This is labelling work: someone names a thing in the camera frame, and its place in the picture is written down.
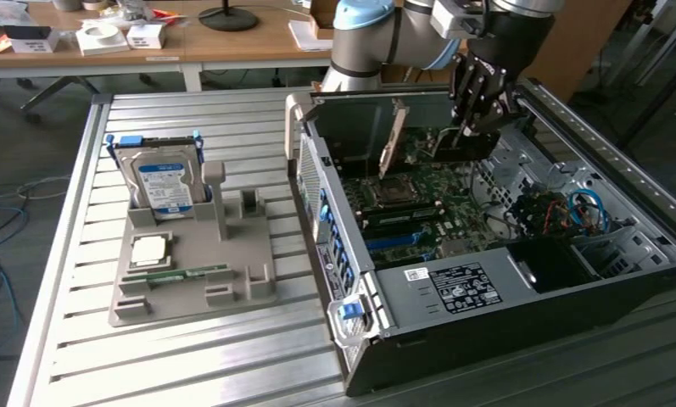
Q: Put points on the black lamp base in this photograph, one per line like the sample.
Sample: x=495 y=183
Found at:
x=228 y=21

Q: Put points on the white paper stack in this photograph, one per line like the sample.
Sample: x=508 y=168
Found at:
x=309 y=40

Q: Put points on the installed dark ram stick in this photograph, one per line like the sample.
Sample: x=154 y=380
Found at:
x=400 y=215

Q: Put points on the small white labelled box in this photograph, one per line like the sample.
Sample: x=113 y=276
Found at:
x=145 y=36

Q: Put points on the grey parts rack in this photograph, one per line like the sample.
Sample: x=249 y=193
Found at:
x=202 y=254

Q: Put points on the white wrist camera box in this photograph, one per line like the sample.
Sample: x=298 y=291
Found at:
x=456 y=19

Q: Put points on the blue case latch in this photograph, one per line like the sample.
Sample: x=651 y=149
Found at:
x=351 y=310

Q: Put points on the clear plastic bags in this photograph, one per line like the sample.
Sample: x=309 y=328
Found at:
x=1 y=12

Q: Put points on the white box with tape roll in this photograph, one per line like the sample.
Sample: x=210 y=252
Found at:
x=102 y=42

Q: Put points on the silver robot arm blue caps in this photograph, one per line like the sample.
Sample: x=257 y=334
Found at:
x=367 y=46

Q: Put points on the green ram stick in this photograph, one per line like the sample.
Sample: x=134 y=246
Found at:
x=185 y=273

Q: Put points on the wooden desk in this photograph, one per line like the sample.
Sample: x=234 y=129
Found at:
x=66 y=58

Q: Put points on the brown cardboard box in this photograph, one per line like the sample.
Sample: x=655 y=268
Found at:
x=321 y=17

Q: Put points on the beige tape roll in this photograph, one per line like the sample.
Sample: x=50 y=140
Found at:
x=95 y=5

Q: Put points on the green gpu card black fan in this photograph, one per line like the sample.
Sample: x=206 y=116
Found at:
x=423 y=144

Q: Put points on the red orange booklet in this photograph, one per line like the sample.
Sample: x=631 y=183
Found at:
x=1 y=44

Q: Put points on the silver cpu chip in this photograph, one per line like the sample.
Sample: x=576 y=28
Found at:
x=150 y=250

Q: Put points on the wooden cabinet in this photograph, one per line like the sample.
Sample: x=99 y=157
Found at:
x=592 y=42

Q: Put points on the white box black lid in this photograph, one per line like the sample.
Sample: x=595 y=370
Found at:
x=31 y=44

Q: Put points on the black open pc case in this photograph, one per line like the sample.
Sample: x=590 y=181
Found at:
x=485 y=352

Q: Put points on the metal cpu socket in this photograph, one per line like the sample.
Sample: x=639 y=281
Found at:
x=393 y=191

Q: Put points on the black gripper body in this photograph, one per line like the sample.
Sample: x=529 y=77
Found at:
x=507 y=42

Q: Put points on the green motherboard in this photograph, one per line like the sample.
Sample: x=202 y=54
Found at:
x=463 y=212

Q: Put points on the grey cup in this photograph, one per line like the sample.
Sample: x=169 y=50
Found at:
x=67 y=5

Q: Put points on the orange flat item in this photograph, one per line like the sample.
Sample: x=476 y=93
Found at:
x=168 y=16

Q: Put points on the hard disk blue caddy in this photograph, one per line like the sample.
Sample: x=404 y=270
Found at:
x=162 y=182

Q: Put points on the grey power supply unit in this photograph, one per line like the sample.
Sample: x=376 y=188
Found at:
x=417 y=297

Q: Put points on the blue expansion slot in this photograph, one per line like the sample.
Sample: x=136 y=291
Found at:
x=395 y=241

